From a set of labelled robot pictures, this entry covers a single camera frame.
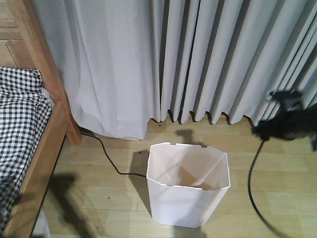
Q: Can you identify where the black white checkered bedding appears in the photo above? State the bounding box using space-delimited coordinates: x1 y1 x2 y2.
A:
0 66 52 231

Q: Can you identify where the white plastic trash bin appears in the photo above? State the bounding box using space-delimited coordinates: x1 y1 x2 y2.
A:
146 142 231 228

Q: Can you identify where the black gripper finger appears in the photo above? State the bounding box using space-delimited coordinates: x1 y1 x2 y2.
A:
269 90 304 112

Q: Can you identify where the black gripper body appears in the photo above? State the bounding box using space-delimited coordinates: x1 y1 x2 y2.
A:
251 109 317 140

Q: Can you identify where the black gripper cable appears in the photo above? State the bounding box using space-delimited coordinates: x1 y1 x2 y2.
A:
248 138 292 238

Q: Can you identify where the black floor power cable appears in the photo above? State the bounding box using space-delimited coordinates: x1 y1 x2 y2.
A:
79 126 148 178

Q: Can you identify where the light grey curtain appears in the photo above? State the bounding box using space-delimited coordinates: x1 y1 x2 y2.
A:
34 0 317 139

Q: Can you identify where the wooden bed frame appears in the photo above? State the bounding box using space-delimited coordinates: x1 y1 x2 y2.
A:
0 0 82 238

